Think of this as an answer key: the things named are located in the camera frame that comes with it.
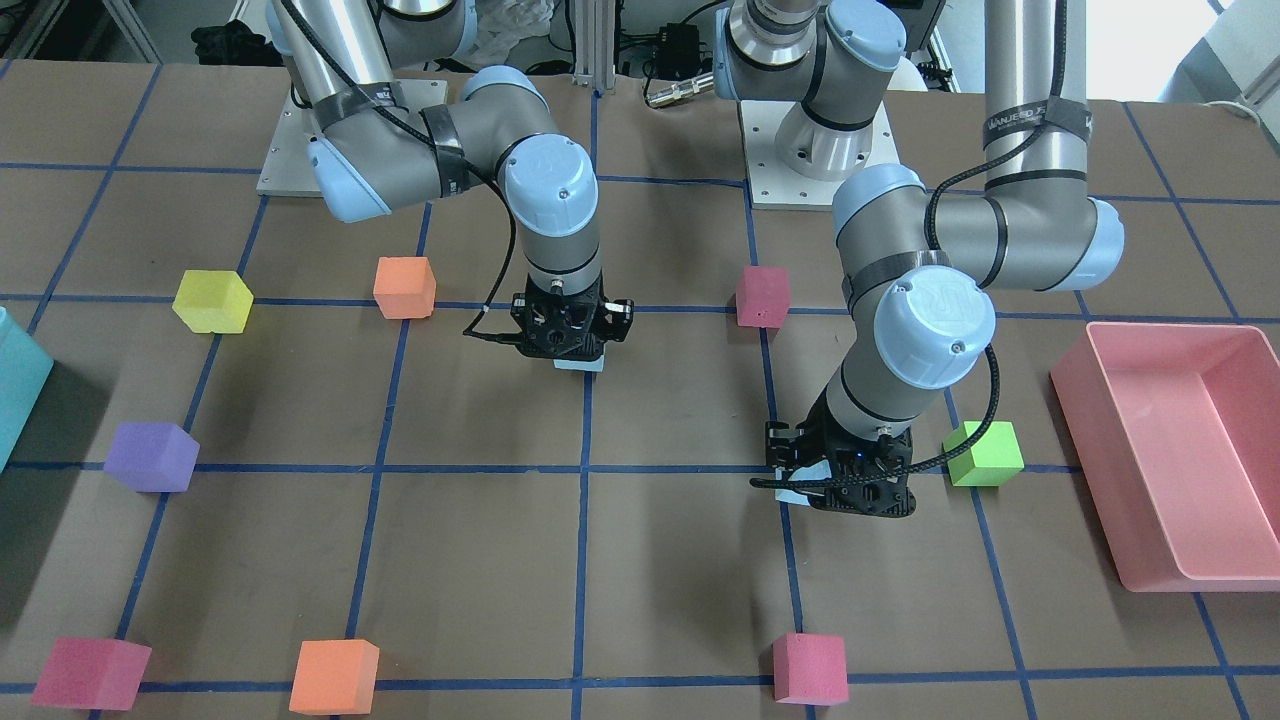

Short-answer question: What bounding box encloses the light blue block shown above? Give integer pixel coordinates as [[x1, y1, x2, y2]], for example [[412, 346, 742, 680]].
[[774, 459, 831, 507], [553, 354, 605, 373]]

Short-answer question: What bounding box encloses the yellow block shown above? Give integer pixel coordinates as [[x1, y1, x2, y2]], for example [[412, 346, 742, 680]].
[[172, 269, 253, 334]]

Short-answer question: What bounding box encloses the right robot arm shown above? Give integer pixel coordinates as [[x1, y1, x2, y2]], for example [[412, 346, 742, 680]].
[[268, 1, 634, 363]]

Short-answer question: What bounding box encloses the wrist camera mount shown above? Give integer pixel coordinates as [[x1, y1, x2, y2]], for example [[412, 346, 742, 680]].
[[754, 424, 916, 518], [463, 279, 607, 363]]

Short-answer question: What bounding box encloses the pink tray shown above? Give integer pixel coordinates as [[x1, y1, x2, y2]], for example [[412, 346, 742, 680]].
[[1051, 322, 1279, 592]]

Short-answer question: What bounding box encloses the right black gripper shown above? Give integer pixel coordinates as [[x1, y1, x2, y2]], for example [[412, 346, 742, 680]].
[[598, 299, 635, 343]]

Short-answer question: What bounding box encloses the orange block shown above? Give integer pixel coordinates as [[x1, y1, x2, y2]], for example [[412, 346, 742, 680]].
[[289, 639, 380, 716], [372, 256, 436, 320]]

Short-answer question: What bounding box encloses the purple block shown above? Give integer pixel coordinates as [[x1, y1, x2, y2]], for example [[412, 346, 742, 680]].
[[102, 421, 200, 493]]

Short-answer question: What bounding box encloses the cyan tray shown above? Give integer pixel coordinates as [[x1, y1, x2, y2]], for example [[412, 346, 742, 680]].
[[1, 307, 54, 470]]

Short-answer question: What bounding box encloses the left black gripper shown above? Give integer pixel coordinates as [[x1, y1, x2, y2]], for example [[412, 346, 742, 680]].
[[765, 420, 828, 471]]

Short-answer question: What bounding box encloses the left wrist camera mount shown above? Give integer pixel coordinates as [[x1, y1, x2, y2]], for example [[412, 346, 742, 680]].
[[754, 424, 916, 518]]

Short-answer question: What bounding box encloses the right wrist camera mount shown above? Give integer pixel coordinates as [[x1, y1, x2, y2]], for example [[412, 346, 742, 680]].
[[463, 279, 607, 363]]

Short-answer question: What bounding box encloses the aluminium frame post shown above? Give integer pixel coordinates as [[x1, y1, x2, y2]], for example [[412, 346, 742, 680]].
[[566, 1, 618, 96]]

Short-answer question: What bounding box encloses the green block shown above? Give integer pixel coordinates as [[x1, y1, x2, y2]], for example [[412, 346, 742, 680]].
[[946, 420, 1025, 487]]

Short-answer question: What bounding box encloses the dark pink block near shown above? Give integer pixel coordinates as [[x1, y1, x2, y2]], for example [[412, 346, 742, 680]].
[[733, 265, 792, 329]]

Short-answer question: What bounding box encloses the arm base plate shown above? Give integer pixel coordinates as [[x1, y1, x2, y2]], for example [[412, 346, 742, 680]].
[[256, 78, 448, 199], [739, 100, 899, 211]]

